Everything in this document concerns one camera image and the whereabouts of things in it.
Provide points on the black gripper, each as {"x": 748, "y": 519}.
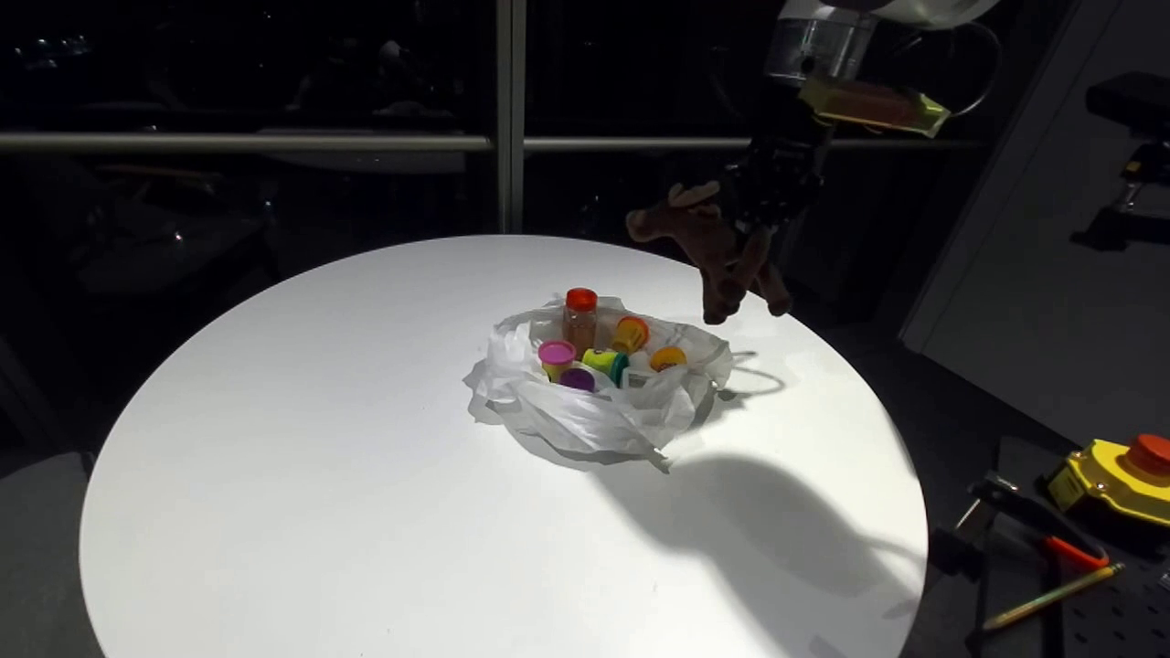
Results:
{"x": 780, "y": 157}

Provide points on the brown plush moose toy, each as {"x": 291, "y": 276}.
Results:
{"x": 718, "y": 251}

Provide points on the red lid spice jar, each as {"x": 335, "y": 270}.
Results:
{"x": 583, "y": 320}

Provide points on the pink lid toy cup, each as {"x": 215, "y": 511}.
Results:
{"x": 556, "y": 352}

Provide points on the purple toy cup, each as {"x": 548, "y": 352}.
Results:
{"x": 574, "y": 379}

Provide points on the white plastic bag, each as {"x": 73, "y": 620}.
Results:
{"x": 586, "y": 425}

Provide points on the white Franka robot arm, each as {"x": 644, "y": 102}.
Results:
{"x": 843, "y": 42}

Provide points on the green teal toy cup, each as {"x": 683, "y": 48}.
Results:
{"x": 606, "y": 364}

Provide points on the grey slanted panel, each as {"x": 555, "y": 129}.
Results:
{"x": 1048, "y": 304}

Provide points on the yellow emergency stop button box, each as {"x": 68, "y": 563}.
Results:
{"x": 1108, "y": 475}

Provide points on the yellow pencil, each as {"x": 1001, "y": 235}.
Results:
{"x": 1048, "y": 597}

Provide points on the grey window frame post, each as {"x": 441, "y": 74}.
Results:
{"x": 511, "y": 109}

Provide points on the black clamp mount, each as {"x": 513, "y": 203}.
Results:
{"x": 1140, "y": 109}

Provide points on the grey horizontal window rail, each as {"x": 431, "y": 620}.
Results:
{"x": 243, "y": 139}

